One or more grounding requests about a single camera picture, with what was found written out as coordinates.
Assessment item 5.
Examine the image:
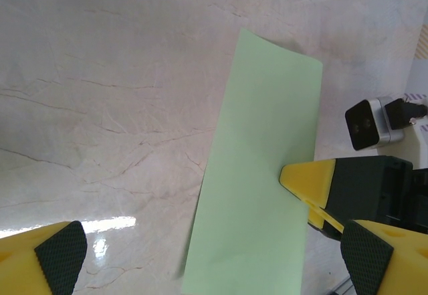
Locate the light green paper sheet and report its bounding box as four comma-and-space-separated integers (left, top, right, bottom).
181, 28, 324, 295

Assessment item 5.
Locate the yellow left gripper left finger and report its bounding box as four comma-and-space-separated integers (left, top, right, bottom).
0, 220, 88, 295

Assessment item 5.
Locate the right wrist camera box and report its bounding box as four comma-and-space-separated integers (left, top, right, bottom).
344, 96, 405, 151

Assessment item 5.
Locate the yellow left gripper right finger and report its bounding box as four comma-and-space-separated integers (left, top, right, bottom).
340, 219, 428, 295

